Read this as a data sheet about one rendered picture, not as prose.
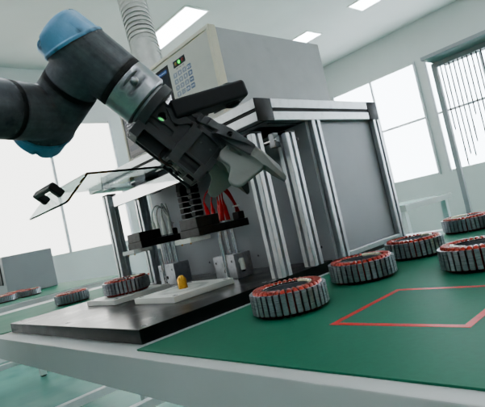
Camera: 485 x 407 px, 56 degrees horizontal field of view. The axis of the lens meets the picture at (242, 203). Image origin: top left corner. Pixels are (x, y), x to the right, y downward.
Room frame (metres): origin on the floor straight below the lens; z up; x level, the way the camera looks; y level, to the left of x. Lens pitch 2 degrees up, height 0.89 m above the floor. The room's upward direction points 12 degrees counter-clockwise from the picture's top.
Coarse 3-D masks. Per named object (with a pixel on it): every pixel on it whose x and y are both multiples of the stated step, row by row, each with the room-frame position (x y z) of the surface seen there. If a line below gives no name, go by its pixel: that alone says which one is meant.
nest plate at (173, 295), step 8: (200, 280) 1.03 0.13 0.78; (208, 280) 0.99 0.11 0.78; (216, 280) 0.96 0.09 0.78; (224, 280) 0.93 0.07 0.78; (232, 280) 0.95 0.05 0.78; (168, 288) 1.01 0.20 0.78; (176, 288) 0.97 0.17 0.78; (184, 288) 0.94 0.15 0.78; (192, 288) 0.91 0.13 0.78; (200, 288) 0.89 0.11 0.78; (208, 288) 0.90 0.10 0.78; (216, 288) 0.92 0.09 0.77; (144, 296) 0.95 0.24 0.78; (152, 296) 0.92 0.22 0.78; (160, 296) 0.89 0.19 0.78; (168, 296) 0.87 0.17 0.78; (176, 296) 0.85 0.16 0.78; (184, 296) 0.86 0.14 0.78; (192, 296) 0.88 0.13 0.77
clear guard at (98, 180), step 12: (132, 168) 1.05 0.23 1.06; (144, 168) 1.07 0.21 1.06; (156, 168) 1.09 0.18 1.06; (72, 180) 1.03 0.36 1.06; (84, 180) 1.04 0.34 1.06; (96, 180) 1.08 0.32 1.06; (108, 180) 1.12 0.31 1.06; (120, 180) 1.16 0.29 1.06; (132, 180) 1.20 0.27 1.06; (144, 180) 1.25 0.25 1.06; (72, 192) 0.95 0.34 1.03; (48, 204) 1.04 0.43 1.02; (60, 204) 0.96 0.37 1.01; (36, 216) 1.07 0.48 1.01
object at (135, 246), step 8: (144, 232) 1.15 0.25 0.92; (152, 232) 1.16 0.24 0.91; (160, 232) 1.18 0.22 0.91; (128, 240) 1.18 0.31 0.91; (136, 240) 1.15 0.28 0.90; (144, 240) 1.15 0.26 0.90; (152, 240) 1.16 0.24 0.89; (160, 240) 1.17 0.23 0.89; (168, 240) 1.19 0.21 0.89; (176, 240) 1.21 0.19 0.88; (128, 248) 1.18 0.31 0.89; (136, 248) 1.15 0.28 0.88; (144, 248) 1.15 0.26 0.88; (152, 248) 1.16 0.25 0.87; (168, 248) 1.23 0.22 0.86; (176, 248) 1.21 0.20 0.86; (168, 256) 1.24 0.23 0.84; (176, 256) 1.21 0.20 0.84
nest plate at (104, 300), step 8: (152, 288) 1.09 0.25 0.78; (160, 288) 1.11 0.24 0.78; (104, 296) 1.15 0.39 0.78; (120, 296) 1.06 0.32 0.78; (128, 296) 1.05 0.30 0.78; (136, 296) 1.06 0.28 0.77; (88, 304) 1.13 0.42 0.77; (96, 304) 1.10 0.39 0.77; (104, 304) 1.06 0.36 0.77; (112, 304) 1.03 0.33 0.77
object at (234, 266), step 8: (232, 256) 1.01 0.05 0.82; (240, 256) 1.02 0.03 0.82; (248, 256) 1.04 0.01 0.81; (216, 264) 1.05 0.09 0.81; (232, 264) 1.01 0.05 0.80; (248, 264) 1.03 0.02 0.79; (216, 272) 1.06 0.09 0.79; (224, 272) 1.04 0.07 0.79; (232, 272) 1.02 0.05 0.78; (240, 272) 1.01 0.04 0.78; (248, 272) 1.03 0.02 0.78
